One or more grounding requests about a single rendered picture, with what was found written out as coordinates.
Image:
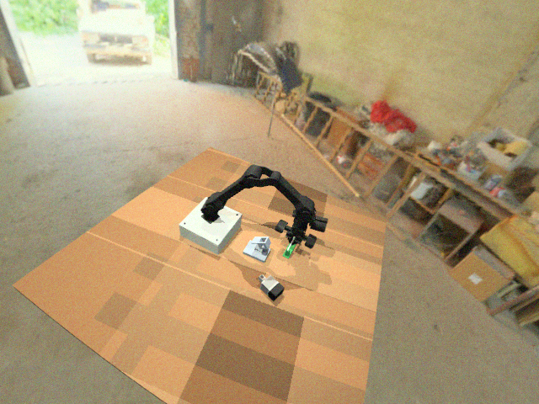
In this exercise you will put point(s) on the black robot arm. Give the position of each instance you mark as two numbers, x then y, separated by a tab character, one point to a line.
304	212

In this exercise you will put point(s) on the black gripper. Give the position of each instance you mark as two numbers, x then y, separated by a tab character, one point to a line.
296	232

